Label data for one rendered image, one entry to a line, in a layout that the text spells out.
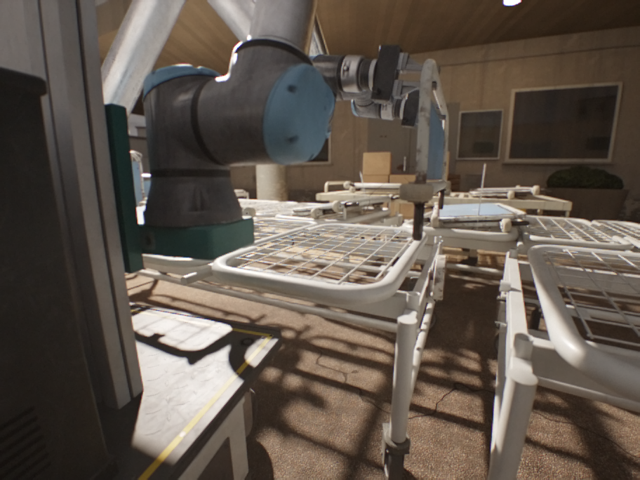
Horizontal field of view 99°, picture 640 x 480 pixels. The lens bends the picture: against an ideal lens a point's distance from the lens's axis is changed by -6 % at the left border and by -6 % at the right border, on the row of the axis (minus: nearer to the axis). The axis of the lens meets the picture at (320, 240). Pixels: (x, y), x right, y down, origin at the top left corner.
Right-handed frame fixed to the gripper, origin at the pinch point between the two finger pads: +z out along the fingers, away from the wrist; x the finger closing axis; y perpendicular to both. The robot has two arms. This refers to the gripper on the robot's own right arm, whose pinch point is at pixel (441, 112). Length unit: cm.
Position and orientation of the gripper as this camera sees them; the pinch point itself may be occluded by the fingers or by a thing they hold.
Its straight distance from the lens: 124.8
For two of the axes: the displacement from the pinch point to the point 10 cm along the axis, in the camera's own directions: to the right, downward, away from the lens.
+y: -4.3, 1.8, -8.8
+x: 1.5, -9.5, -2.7
